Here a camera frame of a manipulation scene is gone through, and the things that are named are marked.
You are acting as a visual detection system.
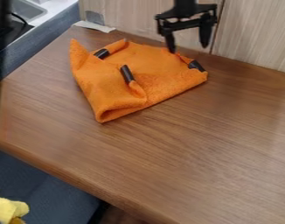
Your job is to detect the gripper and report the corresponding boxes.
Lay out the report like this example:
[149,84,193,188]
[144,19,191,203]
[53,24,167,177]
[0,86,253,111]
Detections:
[154,0,220,54]

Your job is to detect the orange cloth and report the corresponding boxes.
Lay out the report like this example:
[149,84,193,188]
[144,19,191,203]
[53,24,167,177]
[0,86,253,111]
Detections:
[67,38,210,124]

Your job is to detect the yellow cloth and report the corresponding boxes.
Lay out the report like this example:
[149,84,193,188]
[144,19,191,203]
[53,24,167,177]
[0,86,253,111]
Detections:
[0,193,31,224]

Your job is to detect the toy sink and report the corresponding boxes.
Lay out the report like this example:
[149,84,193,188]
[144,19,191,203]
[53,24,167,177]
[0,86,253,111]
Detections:
[9,0,50,23]

